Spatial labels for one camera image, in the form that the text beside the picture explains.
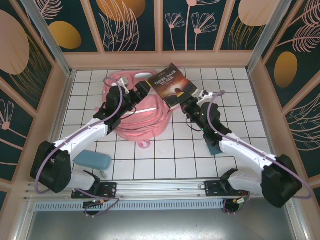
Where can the dark sunset cover book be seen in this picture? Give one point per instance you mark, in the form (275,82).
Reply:
(170,85)

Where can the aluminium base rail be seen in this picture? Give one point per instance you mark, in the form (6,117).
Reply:
(160,187)

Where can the aluminium corner post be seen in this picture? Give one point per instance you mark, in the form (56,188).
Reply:
(267,32)
(50,37)

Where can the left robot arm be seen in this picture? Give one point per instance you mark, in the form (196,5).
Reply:
(82,135)

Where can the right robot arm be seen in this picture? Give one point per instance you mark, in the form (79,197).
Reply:
(245,150)

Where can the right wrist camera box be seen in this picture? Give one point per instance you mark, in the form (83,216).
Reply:
(206,95)

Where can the pink student backpack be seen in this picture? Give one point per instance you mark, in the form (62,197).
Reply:
(145,122)

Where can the blue pencil case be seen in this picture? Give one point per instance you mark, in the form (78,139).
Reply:
(92,160)

